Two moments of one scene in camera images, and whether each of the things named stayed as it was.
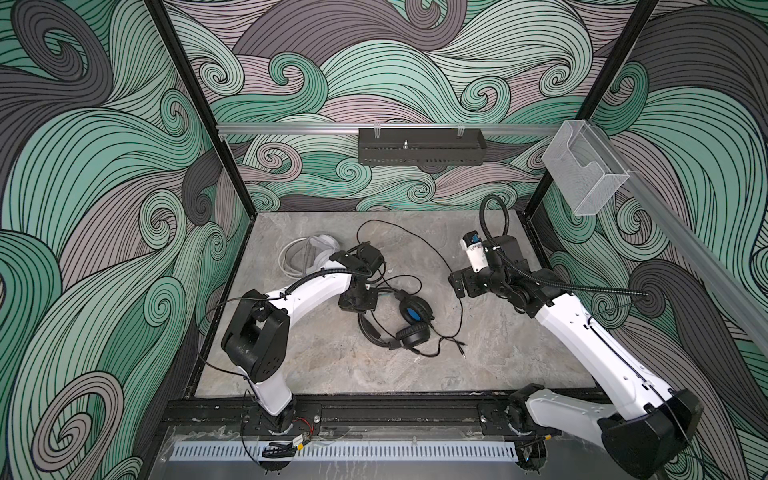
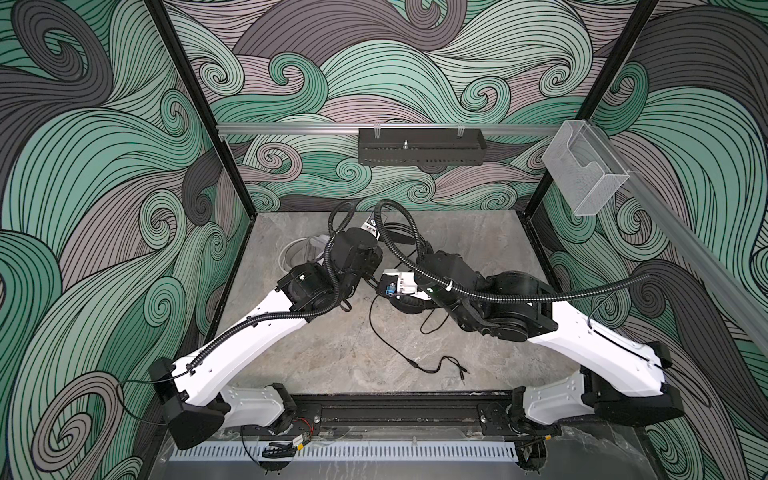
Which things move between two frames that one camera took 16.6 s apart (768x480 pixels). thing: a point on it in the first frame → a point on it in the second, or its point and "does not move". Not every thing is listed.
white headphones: (317, 250) does not move
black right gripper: (473, 288) → (441, 301)
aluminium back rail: (297, 130) does not move
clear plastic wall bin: (582, 168) does not move
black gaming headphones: (417, 315) → (406, 234)
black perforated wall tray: (421, 146) does not move
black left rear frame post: (162, 13) does not move
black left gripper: (370, 306) → (371, 263)
